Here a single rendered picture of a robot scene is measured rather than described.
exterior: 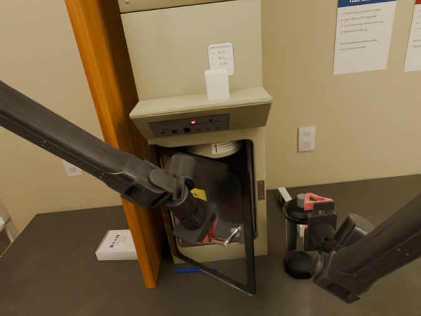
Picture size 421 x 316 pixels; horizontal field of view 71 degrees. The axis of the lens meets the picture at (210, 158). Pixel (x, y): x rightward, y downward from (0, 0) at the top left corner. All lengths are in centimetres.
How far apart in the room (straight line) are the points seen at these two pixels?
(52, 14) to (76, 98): 31
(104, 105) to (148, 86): 13
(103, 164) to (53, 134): 9
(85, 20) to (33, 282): 88
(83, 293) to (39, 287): 17
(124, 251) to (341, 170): 100
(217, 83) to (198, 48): 11
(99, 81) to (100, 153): 21
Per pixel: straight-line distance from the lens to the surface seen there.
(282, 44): 122
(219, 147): 84
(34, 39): 133
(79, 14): 70
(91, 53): 70
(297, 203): 87
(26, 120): 55
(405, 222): 45
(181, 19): 75
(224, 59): 76
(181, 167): 63
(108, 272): 113
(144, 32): 76
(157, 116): 68
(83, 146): 55
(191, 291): 98
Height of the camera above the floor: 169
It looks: 26 degrees down
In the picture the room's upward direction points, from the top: 7 degrees counter-clockwise
